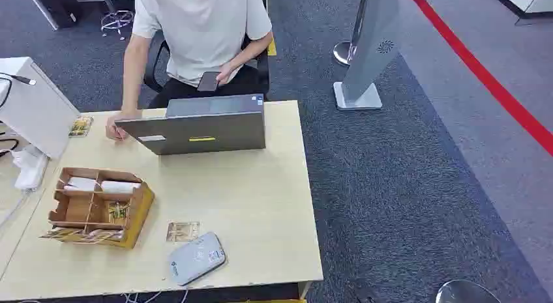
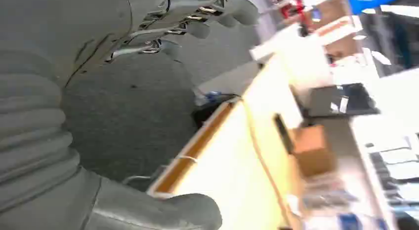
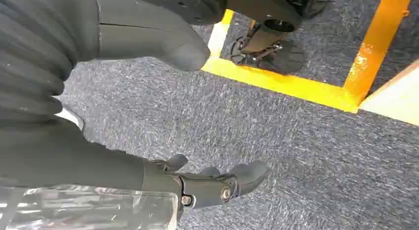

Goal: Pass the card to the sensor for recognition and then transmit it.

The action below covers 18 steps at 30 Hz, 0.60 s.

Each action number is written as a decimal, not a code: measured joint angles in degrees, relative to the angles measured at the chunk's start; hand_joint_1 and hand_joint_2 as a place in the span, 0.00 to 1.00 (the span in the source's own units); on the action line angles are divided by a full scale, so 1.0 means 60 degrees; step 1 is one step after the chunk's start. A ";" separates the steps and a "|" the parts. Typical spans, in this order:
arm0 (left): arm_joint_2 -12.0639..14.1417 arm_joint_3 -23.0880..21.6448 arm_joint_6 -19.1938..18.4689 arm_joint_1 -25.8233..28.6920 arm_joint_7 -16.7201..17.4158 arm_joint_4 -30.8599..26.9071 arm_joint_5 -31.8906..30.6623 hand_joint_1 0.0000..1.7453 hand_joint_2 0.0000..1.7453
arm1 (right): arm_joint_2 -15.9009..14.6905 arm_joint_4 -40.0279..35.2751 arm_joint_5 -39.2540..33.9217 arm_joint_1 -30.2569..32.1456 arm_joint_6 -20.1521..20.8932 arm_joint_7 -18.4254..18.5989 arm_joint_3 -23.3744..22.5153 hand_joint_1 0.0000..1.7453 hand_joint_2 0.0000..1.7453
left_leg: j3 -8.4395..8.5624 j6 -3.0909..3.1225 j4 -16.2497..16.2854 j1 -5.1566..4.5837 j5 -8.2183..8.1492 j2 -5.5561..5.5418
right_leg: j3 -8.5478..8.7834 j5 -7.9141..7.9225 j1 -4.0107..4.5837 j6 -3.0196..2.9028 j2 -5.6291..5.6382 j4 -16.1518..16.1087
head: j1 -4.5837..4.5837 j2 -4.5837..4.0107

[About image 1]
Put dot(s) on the person's left hand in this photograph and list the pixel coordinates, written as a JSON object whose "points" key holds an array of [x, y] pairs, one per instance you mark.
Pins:
{"points": [[225, 75]]}

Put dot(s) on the person's right hand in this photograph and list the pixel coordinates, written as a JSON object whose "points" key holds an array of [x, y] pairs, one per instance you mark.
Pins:
{"points": [[114, 127]]}

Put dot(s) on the black smartphone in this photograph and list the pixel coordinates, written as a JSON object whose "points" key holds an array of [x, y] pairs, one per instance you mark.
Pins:
{"points": [[208, 81]]}

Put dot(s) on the yellow printed card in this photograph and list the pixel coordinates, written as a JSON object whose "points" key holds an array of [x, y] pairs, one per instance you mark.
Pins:
{"points": [[80, 126]]}

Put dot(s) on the black office chair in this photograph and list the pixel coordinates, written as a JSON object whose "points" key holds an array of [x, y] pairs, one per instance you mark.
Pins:
{"points": [[259, 74]]}

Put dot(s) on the person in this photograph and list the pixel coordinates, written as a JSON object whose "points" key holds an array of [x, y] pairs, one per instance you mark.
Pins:
{"points": [[201, 29]]}

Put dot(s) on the yellow floor marker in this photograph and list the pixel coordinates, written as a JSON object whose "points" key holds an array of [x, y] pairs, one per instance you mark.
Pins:
{"points": [[272, 47]]}

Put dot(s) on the grey laptop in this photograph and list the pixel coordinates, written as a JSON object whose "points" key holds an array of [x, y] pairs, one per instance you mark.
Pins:
{"points": [[203, 130]]}

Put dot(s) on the white card stack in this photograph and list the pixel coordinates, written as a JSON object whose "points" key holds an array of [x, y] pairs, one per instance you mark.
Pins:
{"points": [[82, 184], [119, 187]]}

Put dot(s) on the white box housing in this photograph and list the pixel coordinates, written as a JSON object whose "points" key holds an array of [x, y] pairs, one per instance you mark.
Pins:
{"points": [[36, 106]]}

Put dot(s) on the printed card stack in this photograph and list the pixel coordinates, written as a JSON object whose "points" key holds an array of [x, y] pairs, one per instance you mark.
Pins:
{"points": [[118, 211]]}

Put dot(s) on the wooden card box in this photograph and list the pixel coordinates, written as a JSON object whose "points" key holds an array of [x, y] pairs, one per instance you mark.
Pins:
{"points": [[138, 214]]}

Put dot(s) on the chrome stool base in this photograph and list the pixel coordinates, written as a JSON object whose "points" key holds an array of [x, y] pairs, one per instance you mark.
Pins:
{"points": [[116, 21]]}

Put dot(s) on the printed cards in slot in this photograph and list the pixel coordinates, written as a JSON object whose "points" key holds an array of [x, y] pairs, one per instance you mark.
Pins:
{"points": [[86, 235]]}

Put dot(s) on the chrome stanchion base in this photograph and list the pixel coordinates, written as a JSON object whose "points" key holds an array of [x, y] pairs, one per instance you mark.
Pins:
{"points": [[342, 53]]}

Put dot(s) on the black bag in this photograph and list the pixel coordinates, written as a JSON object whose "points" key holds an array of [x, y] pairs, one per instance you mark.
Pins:
{"points": [[60, 7]]}

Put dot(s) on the grey kiosk stand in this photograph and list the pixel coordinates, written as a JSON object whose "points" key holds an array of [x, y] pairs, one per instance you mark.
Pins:
{"points": [[371, 46]]}

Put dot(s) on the grey rounded card reader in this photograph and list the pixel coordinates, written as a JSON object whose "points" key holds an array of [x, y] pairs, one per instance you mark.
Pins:
{"points": [[196, 258]]}

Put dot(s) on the red barrier stripe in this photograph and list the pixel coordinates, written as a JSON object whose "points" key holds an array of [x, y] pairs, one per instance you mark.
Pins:
{"points": [[488, 78]]}

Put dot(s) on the white cabinet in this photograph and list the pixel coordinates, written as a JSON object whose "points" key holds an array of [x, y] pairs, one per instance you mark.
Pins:
{"points": [[525, 1]]}

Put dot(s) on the round chrome base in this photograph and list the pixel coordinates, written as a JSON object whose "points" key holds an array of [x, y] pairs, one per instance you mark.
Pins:
{"points": [[466, 292]]}

